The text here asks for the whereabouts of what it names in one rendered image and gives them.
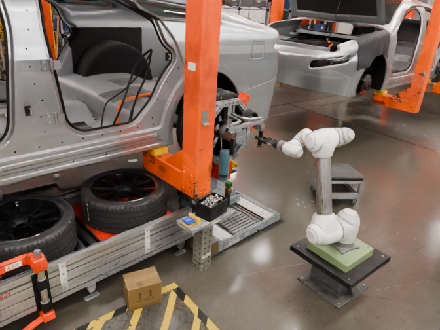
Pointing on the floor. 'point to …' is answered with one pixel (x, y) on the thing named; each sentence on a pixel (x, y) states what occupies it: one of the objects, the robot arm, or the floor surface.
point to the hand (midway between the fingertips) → (260, 137)
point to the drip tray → (35, 190)
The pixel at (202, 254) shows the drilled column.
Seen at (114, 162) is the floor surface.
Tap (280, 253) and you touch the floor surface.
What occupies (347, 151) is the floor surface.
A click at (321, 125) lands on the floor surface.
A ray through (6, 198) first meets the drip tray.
